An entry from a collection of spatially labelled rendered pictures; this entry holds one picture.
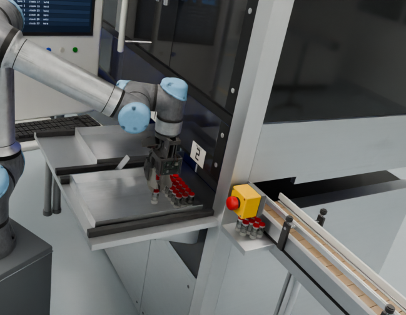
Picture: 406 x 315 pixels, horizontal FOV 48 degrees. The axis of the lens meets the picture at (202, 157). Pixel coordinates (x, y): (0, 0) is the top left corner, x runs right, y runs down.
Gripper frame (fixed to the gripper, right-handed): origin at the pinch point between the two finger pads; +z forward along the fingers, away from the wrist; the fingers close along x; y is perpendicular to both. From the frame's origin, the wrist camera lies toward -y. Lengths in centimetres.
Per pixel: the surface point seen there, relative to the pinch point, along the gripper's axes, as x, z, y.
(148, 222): -6.9, 3.7, 11.7
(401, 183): 108, 6, 12
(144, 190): -0.1, 5.4, -6.8
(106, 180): -10.1, 5.4, -15.8
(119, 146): 2.7, 5.4, -38.5
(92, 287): 4, 94, -57
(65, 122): -8, 11, -74
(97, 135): -2.4, 5.4, -48.6
